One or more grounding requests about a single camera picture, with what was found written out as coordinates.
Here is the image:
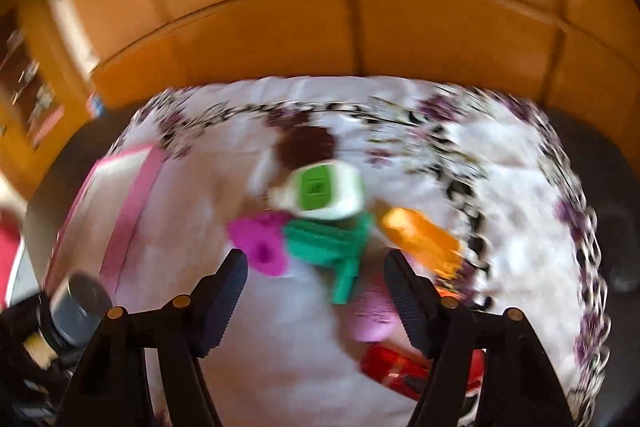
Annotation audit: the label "purple oval brush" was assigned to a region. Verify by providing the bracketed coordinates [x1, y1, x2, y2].
[347, 280, 400, 343]

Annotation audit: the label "pink cardboard tray box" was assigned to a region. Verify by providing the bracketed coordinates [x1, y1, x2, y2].
[43, 145, 166, 296]

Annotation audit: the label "wooden shelf cabinet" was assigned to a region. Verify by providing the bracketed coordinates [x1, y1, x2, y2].
[1, 0, 93, 199]

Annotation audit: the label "dark brown carved ornament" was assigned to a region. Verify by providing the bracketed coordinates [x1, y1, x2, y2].
[276, 126, 336, 170]

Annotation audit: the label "magenta plastic cup piece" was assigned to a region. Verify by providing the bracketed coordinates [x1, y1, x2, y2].
[227, 211, 291, 277]

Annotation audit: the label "green plastic spool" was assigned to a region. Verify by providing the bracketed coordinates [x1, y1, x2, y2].
[283, 212, 373, 305]

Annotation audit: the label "white green plug device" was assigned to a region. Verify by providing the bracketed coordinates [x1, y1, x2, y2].
[268, 159, 366, 221]

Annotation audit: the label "red plastic toy piece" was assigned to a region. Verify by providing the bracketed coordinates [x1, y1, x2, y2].
[359, 343, 486, 403]

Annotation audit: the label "orange linked cube blocks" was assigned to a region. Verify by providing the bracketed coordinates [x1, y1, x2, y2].
[380, 207, 463, 280]

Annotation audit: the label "white embroidered floral tablecloth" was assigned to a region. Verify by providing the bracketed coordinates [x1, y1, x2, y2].
[105, 77, 611, 426]

